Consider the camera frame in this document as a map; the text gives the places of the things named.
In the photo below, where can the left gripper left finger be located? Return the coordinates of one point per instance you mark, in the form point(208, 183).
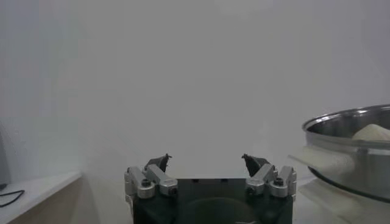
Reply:
point(163, 182)

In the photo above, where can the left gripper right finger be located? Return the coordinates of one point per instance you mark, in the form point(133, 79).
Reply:
point(262, 178)

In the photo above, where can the white steamed baozi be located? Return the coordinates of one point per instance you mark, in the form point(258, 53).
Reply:
point(371, 133)

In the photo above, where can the stainless steel steamer basket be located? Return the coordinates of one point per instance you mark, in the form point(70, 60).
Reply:
point(374, 170)

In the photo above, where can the white electric cooker base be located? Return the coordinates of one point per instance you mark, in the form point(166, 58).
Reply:
point(329, 201)

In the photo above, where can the white side table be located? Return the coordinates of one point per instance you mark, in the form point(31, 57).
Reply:
point(39, 188)

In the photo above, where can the dark grey device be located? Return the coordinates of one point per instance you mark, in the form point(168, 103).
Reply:
point(3, 158)

